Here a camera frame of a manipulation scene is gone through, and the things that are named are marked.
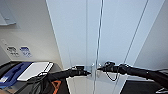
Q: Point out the wall sign with blue print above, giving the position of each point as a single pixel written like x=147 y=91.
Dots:
x=25 y=51

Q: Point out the flat white board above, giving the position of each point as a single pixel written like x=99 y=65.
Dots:
x=33 y=70

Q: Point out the white wardrobe door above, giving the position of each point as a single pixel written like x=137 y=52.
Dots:
x=120 y=33
x=73 y=33

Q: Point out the blue plastic object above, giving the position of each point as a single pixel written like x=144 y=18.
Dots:
x=13 y=71

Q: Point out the wall sign with dark print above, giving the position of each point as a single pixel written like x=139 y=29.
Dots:
x=12 y=50

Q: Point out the black table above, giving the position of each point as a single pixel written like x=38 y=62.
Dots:
x=57 y=67

